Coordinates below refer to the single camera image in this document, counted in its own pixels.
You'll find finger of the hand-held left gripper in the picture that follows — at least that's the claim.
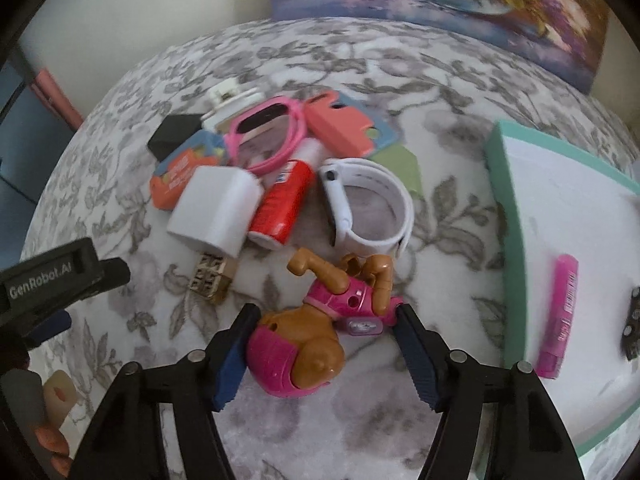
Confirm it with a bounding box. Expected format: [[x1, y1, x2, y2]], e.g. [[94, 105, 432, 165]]
[[97, 257, 132, 295], [22, 309, 72, 352]]

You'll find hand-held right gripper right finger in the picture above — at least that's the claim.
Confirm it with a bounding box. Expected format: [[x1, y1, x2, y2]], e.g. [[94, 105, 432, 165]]
[[395, 302, 586, 480]]

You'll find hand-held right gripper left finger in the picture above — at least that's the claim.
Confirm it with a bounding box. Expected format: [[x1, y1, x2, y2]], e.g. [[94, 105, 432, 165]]
[[70, 302, 263, 480]]

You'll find pink and brown toy dog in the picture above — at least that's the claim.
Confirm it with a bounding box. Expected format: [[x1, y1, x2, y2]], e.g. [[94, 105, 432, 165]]
[[245, 247, 407, 402]]

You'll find teal box with white inside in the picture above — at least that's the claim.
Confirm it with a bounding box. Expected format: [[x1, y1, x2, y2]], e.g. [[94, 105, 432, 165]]
[[482, 121, 640, 462]]

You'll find person's left hand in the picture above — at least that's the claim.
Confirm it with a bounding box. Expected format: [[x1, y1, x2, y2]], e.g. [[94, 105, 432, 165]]
[[35, 370, 77, 480]]

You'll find gold patterned square clip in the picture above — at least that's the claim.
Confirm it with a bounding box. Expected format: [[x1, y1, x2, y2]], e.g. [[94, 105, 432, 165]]
[[187, 252, 239, 304]]

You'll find white charger adapter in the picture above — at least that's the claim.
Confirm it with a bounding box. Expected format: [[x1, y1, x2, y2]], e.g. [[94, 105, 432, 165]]
[[166, 166, 264, 261]]

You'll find orange snack packet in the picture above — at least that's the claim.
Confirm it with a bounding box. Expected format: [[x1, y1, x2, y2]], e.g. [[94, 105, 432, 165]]
[[150, 129, 231, 211]]

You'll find pink marker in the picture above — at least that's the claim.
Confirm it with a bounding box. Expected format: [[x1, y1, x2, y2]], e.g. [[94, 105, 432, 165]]
[[536, 254, 580, 380]]

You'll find small black box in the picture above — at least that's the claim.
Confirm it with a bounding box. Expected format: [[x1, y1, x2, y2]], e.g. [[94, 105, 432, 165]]
[[147, 114, 202, 161]]

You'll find dark cabinet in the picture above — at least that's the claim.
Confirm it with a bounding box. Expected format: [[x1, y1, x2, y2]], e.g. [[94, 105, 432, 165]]
[[0, 55, 52, 202]]

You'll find red tube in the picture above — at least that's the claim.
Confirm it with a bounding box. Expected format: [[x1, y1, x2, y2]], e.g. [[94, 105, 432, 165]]
[[248, 137, 323, 249]]

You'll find white smartwatch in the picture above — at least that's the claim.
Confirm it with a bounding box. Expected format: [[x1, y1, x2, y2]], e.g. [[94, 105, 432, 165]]
[[319, 157, 415, 262]]

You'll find pale green card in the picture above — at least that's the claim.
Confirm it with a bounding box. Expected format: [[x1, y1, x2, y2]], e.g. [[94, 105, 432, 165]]
[[370, 147, 422, 202]]

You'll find white hair clip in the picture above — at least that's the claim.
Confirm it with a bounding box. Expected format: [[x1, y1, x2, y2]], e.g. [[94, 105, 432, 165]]
[[201, 80, 264, 133]]

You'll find dark studded clip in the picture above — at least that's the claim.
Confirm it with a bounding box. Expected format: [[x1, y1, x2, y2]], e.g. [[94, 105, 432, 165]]
[[620, 287, 640, 362]]

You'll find coral pink card holder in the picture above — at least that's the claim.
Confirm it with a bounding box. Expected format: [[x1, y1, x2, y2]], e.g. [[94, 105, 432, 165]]
[[304, 91, 397, 157]]

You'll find grey floral blanket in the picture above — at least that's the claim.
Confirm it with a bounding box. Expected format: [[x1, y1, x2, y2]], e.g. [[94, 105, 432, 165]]
[[20, 17, 640, 480]]

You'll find pink round strap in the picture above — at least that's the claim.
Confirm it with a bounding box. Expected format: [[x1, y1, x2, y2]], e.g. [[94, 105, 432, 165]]
[[222, 97, 307, 176]]

